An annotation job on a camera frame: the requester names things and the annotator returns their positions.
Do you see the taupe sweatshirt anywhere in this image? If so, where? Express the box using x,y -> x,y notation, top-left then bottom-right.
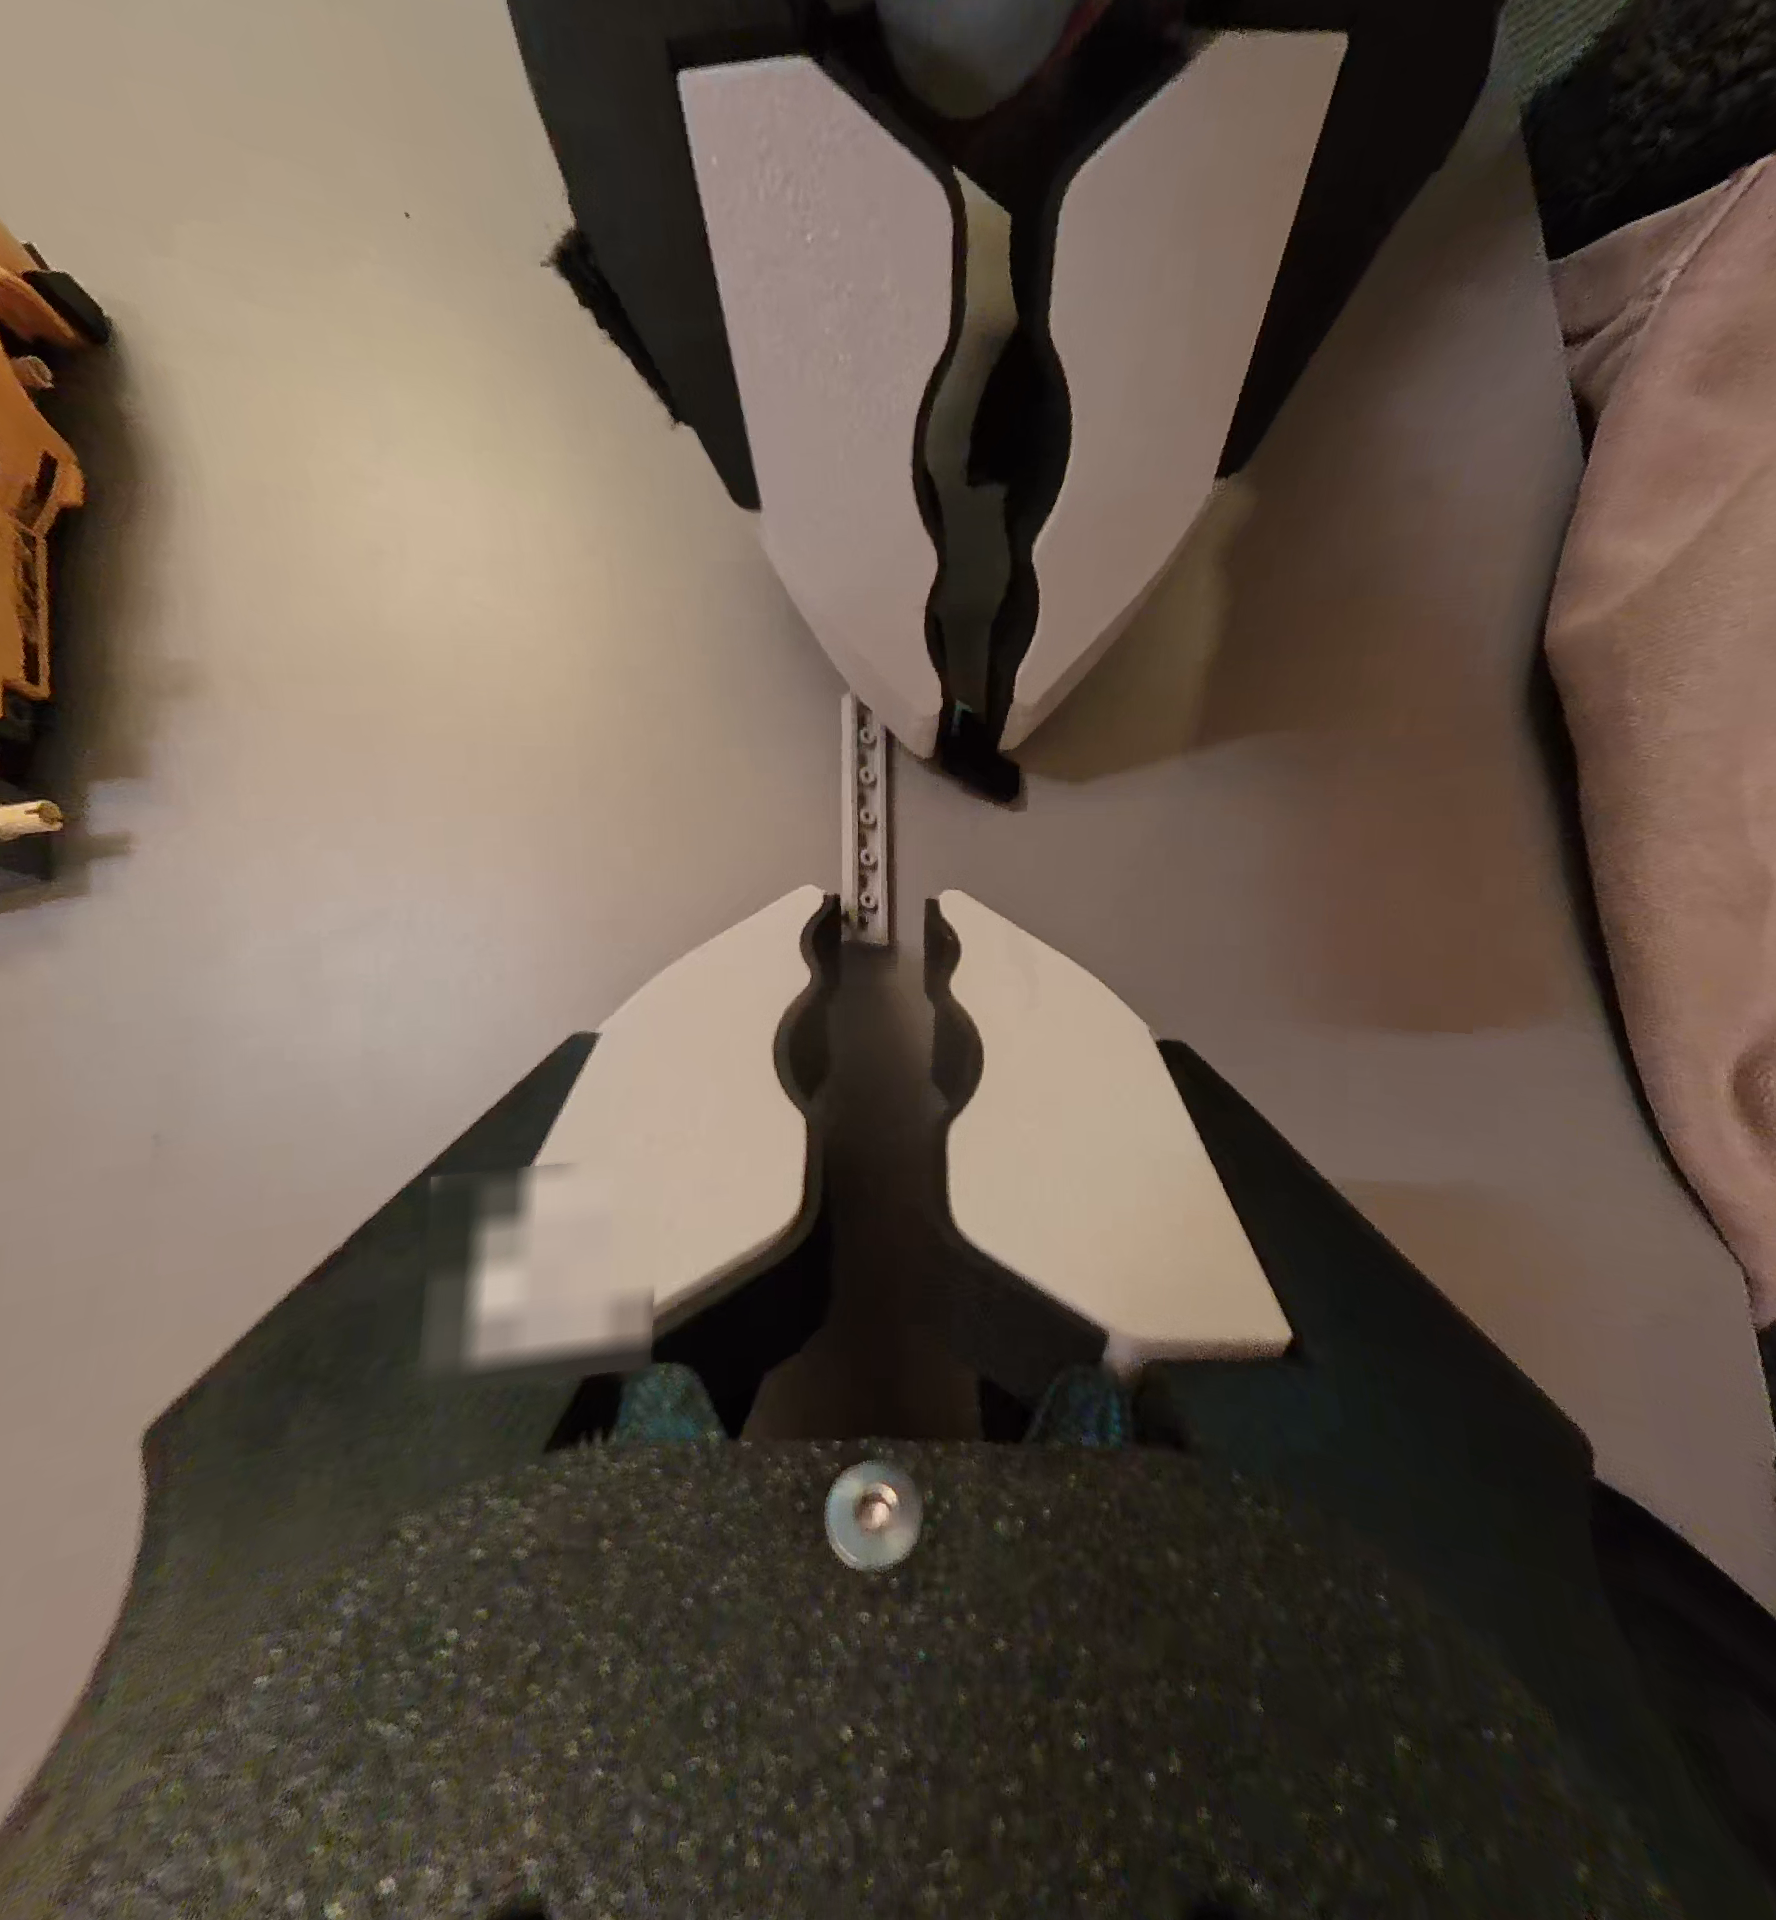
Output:
1544,135 -> 1776,1327

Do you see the long grey lego plate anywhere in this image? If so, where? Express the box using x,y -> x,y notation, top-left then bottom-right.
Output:
840,694 -> 904,950

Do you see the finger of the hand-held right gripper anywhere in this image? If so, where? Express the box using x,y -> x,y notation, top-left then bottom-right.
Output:
983,31 -> 1353,750
674,56 -> 979,758

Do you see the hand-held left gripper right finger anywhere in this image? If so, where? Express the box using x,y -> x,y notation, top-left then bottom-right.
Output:
921,888 -> 1294,1372

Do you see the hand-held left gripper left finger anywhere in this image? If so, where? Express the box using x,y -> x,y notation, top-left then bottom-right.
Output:
528,883 -> 840,1336

